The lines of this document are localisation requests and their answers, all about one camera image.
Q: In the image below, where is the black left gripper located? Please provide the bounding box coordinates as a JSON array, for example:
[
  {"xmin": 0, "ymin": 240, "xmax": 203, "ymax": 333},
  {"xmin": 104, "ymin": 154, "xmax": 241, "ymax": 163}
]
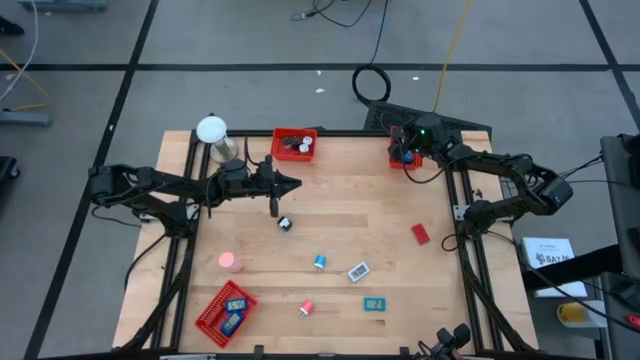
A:
[{"xmin": 247, "ymin": 153, "xmax": 304, "ymax": 219}]

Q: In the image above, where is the red digital clock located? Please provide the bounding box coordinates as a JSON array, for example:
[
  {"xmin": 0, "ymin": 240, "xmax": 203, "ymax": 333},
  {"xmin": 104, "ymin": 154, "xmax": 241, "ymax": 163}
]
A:
[{"xmin": 410, "ymin": 222, "xmax": 432, "ymax": 246}]

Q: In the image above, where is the white digital clock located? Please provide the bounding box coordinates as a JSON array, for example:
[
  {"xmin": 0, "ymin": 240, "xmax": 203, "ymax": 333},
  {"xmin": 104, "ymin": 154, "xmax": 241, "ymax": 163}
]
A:
[{"xmin": 346, "ymin": 261, "xmax": 372, "ymax": 284}]

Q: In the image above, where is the red plastic mesh basket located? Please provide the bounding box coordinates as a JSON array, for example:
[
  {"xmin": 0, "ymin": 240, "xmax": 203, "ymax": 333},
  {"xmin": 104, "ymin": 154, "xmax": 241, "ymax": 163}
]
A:
[
  {"xmin": 193, "ymin": 278, "xmax": 260, "ymax": 350},
  {"xmin": 388, "ymin": 124, "xmax": 426, "ymax": 171},
  {"xmin": 270, "ymin": 127, "xmax": 319, "ymax": 164}
]

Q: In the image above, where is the black perforated panel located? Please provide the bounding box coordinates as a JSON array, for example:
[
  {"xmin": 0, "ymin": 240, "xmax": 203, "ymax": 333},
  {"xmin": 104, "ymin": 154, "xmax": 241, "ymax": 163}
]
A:
[{"xmin": 363, "ymin": 100, "xmax": 494, "ymax": 137}]

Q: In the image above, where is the white mushroom table lamp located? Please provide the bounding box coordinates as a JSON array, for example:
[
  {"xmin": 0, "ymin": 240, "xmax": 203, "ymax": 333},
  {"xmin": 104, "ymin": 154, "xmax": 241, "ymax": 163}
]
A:
[{"xmin": 195, "ymin": 113, "xmax": 240, "ymax": 165}]

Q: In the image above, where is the pink hourglass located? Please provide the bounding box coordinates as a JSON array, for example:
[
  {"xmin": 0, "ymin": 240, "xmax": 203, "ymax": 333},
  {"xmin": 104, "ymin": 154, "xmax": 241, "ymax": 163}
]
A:
[{"xmin": 217, "ymin": 251, "xmax": 245, "ymax": 274}]

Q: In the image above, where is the white cardboard box with logo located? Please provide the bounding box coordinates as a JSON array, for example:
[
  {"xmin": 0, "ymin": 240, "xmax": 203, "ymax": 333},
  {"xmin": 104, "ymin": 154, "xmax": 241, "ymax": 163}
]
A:
[{"xmin": 520, "ymin": 236, "xmax": 590, "ymax": 299}]

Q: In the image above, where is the black device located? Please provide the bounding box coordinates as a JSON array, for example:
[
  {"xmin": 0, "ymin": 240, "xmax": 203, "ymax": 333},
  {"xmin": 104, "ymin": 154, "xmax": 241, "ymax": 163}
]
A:
[{"xmin": 413, "ymin": 322, "xmax": 474, "ymax": 360}]

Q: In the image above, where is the black bar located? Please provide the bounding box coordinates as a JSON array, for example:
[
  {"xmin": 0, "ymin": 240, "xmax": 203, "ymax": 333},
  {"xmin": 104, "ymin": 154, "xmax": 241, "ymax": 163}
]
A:
[{"xmin": 522, "ymin": 243, "xmax": 626, "ymax": 292}]

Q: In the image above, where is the grey equipment cart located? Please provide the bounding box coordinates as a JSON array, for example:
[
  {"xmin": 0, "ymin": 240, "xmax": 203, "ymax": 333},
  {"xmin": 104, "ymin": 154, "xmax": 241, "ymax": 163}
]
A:
[{"xmin": 598, "ymin": 132, "xmax": 640, "ymax": 360}]

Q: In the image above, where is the yellow tape roll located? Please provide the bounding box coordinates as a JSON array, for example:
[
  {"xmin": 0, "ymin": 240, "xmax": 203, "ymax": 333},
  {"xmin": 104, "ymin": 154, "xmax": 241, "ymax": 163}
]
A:
[{"xmin": 555, "ymin": 300, "xmax": 610, "ymax": 330}]

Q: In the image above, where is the grey stand foot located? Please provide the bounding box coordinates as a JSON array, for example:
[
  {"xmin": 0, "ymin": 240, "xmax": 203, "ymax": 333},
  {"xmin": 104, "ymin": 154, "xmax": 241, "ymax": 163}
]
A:
[
  {"xmin": 18, "ymin": 0, "xmax": 110, "ymax": 13},
  {"xmin": 0, "ymin": 109, "xmax": 55, "ymax": 128}
]

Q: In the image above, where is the black object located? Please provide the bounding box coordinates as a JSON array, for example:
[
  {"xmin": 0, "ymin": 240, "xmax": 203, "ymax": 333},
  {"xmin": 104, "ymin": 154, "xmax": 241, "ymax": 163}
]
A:
[{"xmin": 0, "ymin": 155, "xmax": 22, "ymax": 182}]

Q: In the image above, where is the person's shoe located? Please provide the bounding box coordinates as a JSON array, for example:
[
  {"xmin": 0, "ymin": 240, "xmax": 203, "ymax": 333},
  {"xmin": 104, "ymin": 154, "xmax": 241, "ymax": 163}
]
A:
[{"xmin": 0, "ymin": 16, "xmax": 25, "ymax": 37}]

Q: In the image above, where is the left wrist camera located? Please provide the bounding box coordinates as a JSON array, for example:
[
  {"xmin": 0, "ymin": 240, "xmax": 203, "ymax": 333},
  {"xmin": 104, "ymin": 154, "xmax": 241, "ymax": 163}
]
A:
[{"xmin": 251, "ymin": 166, "xmax": 275, "ymax": 188}]

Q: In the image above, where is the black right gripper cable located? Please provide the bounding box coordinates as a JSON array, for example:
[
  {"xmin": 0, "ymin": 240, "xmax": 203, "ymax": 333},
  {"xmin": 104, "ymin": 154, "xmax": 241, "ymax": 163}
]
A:
[{"xmin": 399, "ymin": 162, "xmax": 449, "ymax": 185}]

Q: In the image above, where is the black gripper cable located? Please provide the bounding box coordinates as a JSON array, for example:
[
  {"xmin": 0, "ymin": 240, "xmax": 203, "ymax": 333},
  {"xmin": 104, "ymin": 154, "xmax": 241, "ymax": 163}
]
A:
[
  {"xmin": 399, "ymin": 162, "xmax": 449, "ymax": 185},
  {"xmin": 243, "ymin": 135, "xmax": 264, "ymax": 169}
]

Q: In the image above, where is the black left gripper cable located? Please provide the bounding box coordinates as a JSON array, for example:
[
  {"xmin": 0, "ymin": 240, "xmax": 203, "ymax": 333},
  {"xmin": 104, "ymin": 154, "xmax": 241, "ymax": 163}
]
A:
[{"xmin": 243, "ymin": 135, "xmax": 264, "ymax": 169}]

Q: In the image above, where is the black aluminium table frame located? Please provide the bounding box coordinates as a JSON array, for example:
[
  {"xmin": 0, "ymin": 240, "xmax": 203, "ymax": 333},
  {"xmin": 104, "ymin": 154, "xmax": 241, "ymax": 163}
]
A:
[{"xmin": 112, "ymin": 127, "xmax": 541, "ymax": 360}]

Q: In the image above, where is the black hanging cable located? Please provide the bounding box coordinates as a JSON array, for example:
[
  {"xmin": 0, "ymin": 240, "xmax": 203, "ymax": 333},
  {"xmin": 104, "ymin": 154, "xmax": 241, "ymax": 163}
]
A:
[{"xmin": 351, "ymin": 0, "xmax": 393, "ymax": 108}]

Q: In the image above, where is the yellow hanging cable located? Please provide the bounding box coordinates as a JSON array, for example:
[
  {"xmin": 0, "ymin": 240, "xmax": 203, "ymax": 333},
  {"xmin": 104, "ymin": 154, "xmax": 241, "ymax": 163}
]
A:
[{"xmin": 432, "ymin": 0, "xmax": 474, "ymax": 114}]

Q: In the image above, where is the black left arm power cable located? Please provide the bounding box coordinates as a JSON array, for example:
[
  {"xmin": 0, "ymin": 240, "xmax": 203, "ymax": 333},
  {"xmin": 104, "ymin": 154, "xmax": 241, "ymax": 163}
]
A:
[{"xmin": 123, "ymin": 232, "xmax": 169, "ymax": 291}]

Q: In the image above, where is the black floor cable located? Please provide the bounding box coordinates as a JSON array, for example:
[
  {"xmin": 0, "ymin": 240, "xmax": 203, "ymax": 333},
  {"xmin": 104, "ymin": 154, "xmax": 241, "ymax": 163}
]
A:
[{"xmin": 291, "ymin": 0, "xmax": 375, "ymax": 29}]

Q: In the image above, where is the yellow floor cable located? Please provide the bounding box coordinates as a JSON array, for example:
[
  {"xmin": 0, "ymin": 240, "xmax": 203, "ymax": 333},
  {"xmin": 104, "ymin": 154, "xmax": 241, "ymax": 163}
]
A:
[{"xmin": 0, "ymin": 48, "xmax": 50, "ymax": 112}]

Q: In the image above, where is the white floor cable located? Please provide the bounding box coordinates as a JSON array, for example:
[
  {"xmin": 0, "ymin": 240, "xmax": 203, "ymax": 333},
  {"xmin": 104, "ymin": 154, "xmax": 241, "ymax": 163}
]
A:
[{"xmin": 0, "ymin": 0, "xmax": 41, "ymax": 104}]

